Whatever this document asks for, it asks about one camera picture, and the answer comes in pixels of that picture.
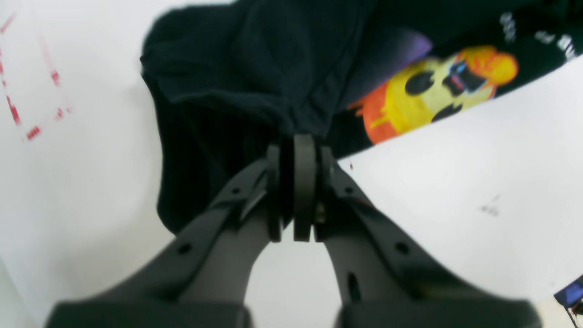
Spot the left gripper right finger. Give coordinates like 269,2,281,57
294,134,542,328

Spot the black graphic T-shirt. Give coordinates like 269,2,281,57
140,0,582,234

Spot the red tape rectangle marking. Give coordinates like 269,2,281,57
1,8,74,141

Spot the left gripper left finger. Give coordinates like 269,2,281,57
46,145,284,328

